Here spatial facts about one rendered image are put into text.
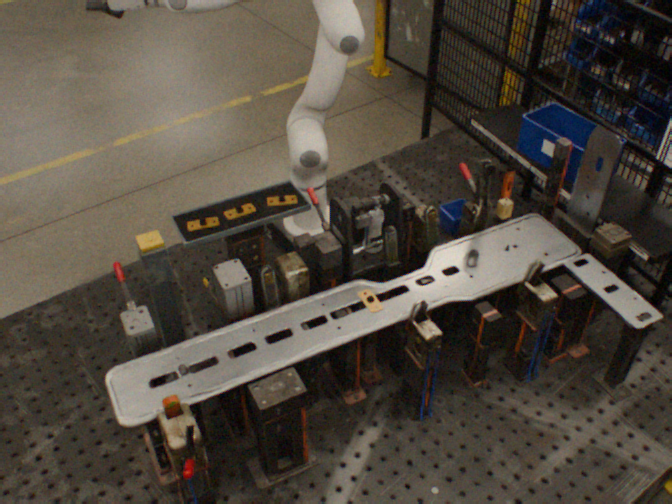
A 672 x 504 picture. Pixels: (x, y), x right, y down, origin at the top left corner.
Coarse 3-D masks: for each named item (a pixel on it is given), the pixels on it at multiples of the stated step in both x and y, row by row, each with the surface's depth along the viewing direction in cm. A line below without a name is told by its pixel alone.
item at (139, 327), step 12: (132, 312) 173; (144, 312) 173; (132, 324) 170; (144, 324) 170; (132, 336) 168; (144, 336) 170; (156, 336) 172; (132, 348) 170; (144, 348) 172; (156, 348) 174; (156, 384) 184
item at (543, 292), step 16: (528, 288) 182; (544, 288) 181; (528, 304) 184; (544, 304) 179; (528, 320) 187; (544, 320) 183; (512, 336) 197; (528, 336) 192; (544, 336) 188; (512, 352) 199; (528, 352) 194; (512, 368) 202; (528, 368) 199
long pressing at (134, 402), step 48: (480, 240) 203; (528, 240) 203; (336, 288) 187; (384, 288) 188; (432, 288) 188; (480, 288) 188; (240, 336) 174; (336, 336) 174; (144, 384) 163; (192, 384) 163; (240, 384) 164
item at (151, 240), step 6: (144, 234) 180; (150, 234) 180; (156, 234) 180; (138, 240) 178; (144, 240) 178; (150, 240) 178; (156, 240) 178; (162, 240) 179; (144, 246) 177; (150, 246) 177; (156, 246) 178
